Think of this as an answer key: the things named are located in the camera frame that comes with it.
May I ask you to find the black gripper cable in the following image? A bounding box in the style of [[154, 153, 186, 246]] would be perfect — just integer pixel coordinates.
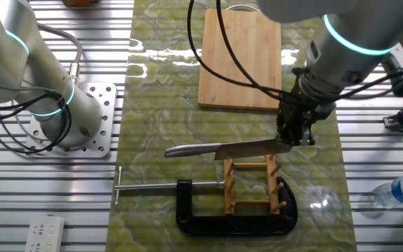
[[186, 0, 403, 106]]

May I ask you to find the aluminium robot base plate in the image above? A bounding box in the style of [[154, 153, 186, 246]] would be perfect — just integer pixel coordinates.
[[24, 82, 118, 160]]

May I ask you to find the steel cleaver knife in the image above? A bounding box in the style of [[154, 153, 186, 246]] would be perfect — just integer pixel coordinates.
[[164, 138, 293, 161]]

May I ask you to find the wooden peg knife rack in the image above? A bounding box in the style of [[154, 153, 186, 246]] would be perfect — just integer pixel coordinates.
[[222, 153, 288, 216]]

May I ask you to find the green marble pattern mat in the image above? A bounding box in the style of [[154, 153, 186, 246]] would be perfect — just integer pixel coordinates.
[[105, 0, 358, 252]]

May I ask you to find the black C-clamp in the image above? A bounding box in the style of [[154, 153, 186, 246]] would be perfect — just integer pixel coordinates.
[[113, 166, 299, 237]]

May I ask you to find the grey braided hose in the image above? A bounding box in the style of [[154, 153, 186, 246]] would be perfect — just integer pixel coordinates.
[[36, 22, 84, 85]]

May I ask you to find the plastic water bottle blue cap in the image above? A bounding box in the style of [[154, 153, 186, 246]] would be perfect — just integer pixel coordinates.
[[372, 173, 403, 209]]

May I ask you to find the bamboo cutting board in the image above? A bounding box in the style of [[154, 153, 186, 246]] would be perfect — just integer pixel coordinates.
[[197, 3, 283, 112]]

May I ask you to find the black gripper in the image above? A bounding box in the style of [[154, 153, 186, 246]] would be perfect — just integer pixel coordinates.
[[276, 77, 337, 147]]

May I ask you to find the black base cable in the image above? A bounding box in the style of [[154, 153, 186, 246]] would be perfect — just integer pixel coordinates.
[[0, 90, 73, 155]]

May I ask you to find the white power strip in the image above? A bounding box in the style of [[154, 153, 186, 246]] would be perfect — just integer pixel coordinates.
[[24, 214, 66, 252]]

